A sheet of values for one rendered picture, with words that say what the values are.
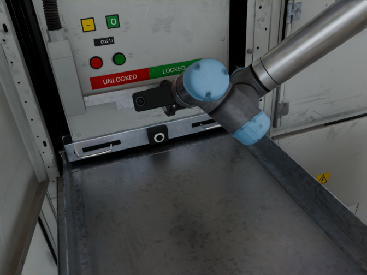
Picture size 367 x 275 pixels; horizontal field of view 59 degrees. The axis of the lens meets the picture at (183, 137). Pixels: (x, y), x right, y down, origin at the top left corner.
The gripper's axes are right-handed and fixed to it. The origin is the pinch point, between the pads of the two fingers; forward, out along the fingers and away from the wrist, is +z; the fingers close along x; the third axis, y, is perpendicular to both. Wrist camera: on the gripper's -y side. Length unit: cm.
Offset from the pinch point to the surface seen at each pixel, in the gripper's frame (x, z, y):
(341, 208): -31, -31, 26
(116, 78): 8.8, 1.1, -10.4
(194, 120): -7.2, 8.9, 11.2
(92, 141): -6.4, 8.8, -20.4
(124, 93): 4.3, -0.8, -9.2
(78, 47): 17.2, -3.6, -18.1
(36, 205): -19.5, 1.7, -37.3
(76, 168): -13.3, 10.6, -26.4
